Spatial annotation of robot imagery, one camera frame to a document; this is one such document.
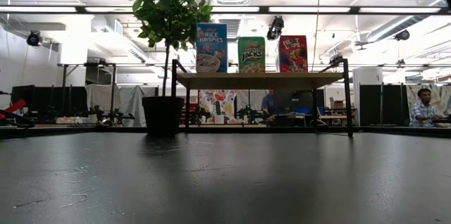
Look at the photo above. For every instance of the Rice Krispies cereal box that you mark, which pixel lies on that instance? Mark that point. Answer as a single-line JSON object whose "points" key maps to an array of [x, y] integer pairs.
{"points": [[211, 48]]}

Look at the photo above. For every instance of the Apple Jacks cereal box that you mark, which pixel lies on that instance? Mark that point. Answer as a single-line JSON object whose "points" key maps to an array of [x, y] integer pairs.
{"points": [[251, 55]]}

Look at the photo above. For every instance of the Froot Loops cereal box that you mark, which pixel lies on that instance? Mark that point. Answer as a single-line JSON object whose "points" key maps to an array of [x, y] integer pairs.
{"points": [[293, 55]]}

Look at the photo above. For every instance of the green leafy artificial tree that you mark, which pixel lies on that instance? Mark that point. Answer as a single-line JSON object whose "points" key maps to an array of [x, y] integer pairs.
{"points": [[169, 9]]}

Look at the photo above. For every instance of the white pillar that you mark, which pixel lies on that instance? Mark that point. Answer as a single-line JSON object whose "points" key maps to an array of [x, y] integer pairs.
{"points": [[368, 76]]}

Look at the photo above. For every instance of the white cloth drape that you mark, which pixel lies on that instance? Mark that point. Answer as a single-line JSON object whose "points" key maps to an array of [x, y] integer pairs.
{"points": [[132, 102]]}

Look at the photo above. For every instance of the black partition panel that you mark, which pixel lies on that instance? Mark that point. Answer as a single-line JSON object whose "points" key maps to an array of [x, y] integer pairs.
{"points": [[38, 99], [391, 106]]}

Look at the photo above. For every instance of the cardboard box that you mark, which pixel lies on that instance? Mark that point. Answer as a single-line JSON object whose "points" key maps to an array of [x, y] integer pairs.
{"points": [[337, 103]]}

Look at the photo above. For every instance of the person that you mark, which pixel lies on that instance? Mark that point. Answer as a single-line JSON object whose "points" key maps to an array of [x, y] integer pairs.
{"points": [[423, 111], [269, 102]]}

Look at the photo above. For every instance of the black plant pot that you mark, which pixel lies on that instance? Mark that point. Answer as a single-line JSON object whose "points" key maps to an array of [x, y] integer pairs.
{"points": [[162, 115]]}

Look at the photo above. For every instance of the red object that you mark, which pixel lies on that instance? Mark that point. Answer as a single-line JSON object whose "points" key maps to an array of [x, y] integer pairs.
{"points": [[12, 107]]}

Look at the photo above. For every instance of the round black camera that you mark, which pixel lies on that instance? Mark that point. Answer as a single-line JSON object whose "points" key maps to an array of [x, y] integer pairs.
{"points": [[34, 38], [402, 35]]}

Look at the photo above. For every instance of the metal table frame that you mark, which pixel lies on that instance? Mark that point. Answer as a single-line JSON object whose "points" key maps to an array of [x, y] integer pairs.
{"points": [[113, 86]]}

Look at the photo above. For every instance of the hanging black camera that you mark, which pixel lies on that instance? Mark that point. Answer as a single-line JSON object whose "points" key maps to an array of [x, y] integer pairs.
{"points": [[275, 27]]}

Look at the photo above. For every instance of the wooden shelf with black frame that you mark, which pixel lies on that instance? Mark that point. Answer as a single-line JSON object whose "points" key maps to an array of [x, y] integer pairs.
{"points": [[260, 80]]}

